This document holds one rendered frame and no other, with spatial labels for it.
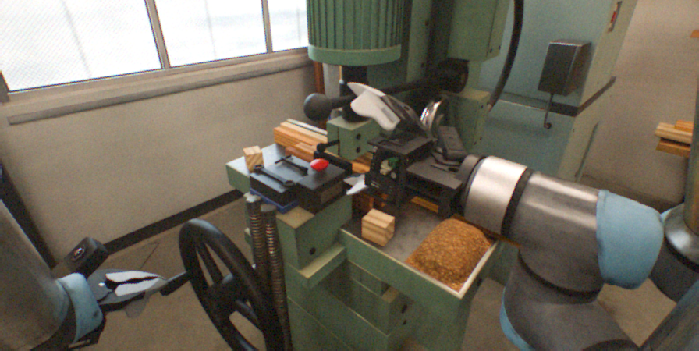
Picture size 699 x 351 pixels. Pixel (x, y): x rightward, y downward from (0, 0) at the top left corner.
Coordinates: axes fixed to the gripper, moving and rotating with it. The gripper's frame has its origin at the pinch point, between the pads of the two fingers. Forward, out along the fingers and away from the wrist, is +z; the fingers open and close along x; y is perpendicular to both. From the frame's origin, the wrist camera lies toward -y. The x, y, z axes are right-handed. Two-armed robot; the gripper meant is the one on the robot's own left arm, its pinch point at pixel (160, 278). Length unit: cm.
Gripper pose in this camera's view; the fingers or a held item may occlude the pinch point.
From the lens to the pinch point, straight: 72.3
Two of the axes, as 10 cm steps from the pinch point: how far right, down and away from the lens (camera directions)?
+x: 7.3, 3.3, -5.9
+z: 5.9, 1.2, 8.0
